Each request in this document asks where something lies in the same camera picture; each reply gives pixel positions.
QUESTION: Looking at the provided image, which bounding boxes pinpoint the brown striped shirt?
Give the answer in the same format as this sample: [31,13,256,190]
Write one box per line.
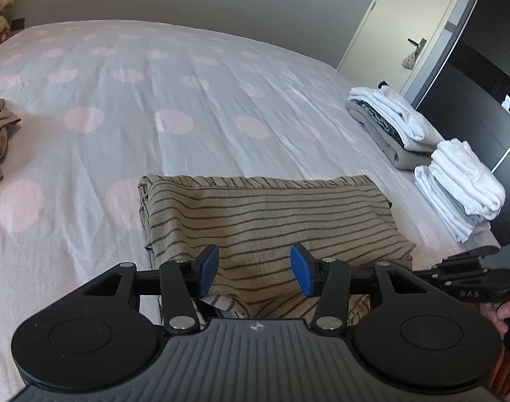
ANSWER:
[139,174,414,320]

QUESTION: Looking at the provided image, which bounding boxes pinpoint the folded white clothes stack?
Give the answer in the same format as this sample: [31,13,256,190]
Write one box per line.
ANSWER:
[414,139,506,243]

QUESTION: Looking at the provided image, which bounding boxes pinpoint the folded grey and white clothes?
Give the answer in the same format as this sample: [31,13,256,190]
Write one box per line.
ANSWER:
[346,83,444,171]

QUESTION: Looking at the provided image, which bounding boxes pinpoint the person's right hand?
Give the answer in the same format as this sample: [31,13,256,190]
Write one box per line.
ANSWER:
[483,300,510,337]

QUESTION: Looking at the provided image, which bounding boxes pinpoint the red fleece sleeve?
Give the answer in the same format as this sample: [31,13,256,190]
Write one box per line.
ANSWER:
[486,348,510,401]

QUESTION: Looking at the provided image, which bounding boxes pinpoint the black wardrobe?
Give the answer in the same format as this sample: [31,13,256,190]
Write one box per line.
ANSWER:
[416,0,510,246]

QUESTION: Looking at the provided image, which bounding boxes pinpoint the pink dotted bed sheet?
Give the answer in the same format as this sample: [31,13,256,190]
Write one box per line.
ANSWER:
[0,18,501,402]

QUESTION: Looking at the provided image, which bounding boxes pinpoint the cream door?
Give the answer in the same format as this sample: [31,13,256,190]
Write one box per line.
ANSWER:
[339,0,457,94]

